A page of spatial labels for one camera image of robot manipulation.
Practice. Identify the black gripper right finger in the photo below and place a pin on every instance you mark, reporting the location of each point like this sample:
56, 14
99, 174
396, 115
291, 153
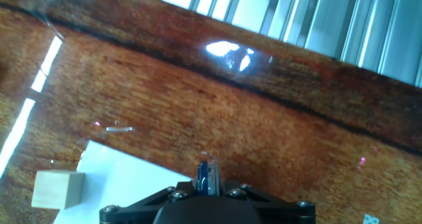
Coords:
263, 199

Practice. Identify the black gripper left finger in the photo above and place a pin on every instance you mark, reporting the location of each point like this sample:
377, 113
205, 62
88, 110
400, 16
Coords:
178, 192

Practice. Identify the white paper sheet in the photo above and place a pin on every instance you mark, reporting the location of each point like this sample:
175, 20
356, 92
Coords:
125, 184

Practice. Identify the small wooden cube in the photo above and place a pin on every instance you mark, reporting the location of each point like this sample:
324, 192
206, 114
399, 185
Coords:
56, 189

